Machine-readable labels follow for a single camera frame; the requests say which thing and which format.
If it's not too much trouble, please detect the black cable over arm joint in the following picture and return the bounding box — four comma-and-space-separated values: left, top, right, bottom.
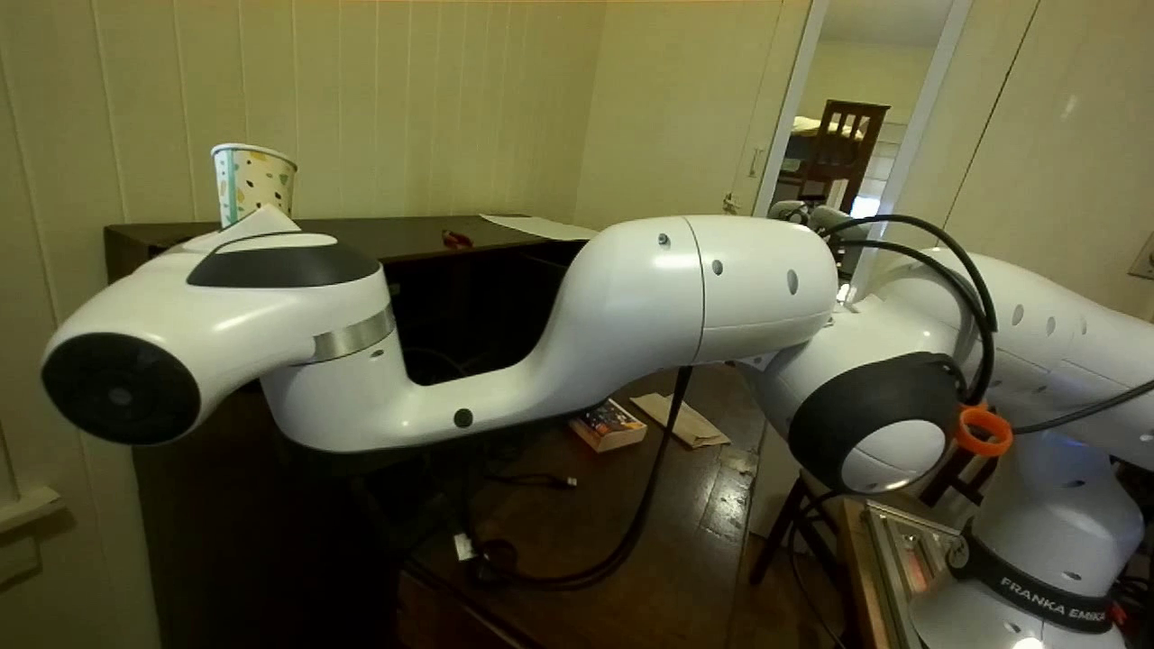
824, 212, 1154, 440

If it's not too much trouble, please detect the calculator with grey keys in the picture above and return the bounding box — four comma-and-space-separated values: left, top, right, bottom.
568, 396, 652, 458

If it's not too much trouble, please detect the dark wooden secretary desk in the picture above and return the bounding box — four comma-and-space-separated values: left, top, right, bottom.
101, 212, 773, 649

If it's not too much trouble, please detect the white wall ledge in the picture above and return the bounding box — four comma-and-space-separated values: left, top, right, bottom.
0, 482, 71, 593

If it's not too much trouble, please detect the orange plastic clip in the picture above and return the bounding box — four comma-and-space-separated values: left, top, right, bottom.
956, 399, 1017, 461

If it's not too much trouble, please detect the dark wooden chair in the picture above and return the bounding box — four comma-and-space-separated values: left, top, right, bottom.
780, 98, 895, 212

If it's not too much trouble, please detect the white paper sheet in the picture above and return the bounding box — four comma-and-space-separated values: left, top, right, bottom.
477, 208, 604, 247

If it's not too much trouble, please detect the white door frame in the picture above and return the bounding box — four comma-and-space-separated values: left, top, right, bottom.
752, 0, 979, 230

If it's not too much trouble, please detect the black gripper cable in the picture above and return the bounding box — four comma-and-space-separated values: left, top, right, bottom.
461, 366, 699, 594

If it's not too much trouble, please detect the spotted paper cup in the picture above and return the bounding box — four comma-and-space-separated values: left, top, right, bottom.
206, 141, 304, 230

